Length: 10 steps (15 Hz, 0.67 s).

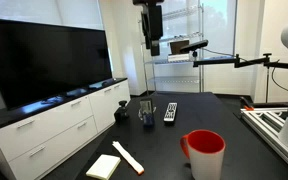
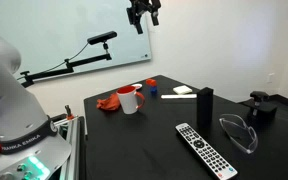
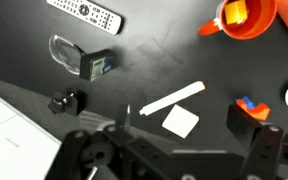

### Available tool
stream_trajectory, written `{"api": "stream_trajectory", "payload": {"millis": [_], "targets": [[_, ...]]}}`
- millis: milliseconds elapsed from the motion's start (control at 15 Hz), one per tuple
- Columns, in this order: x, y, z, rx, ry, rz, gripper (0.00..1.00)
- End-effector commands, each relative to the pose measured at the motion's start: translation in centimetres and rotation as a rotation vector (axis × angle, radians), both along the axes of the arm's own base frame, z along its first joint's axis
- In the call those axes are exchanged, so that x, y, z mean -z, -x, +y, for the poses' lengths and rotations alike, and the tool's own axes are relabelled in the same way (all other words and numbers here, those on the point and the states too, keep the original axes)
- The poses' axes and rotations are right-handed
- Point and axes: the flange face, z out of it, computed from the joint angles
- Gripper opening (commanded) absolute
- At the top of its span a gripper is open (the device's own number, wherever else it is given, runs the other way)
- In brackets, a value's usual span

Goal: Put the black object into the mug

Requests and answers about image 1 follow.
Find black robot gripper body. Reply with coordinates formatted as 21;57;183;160
132;0;165;48

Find black rectangular block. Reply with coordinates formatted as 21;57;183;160
142;113;156;128

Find red and white mug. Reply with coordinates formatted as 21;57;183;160
179;129;227;180

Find brown cardboard box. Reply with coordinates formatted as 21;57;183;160
169;39;191;56

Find flat white box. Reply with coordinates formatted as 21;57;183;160
167;53;192;63

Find clear safety glasses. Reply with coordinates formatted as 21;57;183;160
137;98;157;121

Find grey remote control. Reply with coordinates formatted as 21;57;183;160
163;102;179;125

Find orange and black clamp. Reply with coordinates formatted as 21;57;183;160
239;96;255;112

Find white stick with orange tip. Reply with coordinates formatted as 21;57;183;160
111;140;145;176

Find large black television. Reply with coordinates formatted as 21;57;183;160
0;17;114;111

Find black stand pole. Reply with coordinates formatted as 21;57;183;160
263;52;274;104

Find pale yellow sticky notepad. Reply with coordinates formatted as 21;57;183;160
85;153;122;180

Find white drawer cabinet black top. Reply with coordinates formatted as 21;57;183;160
0;77;132;180

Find metal wire shelf rack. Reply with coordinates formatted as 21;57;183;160
139;3;206;95

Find black stereo camera bar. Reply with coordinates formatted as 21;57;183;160
179;39;209;55

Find black articulated camera mount arm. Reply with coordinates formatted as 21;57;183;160
192;53;288;71

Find aluminium extrusion frame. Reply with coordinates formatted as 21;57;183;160
239;106;288;179

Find black cable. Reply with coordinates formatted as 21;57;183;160
270;59;288;96

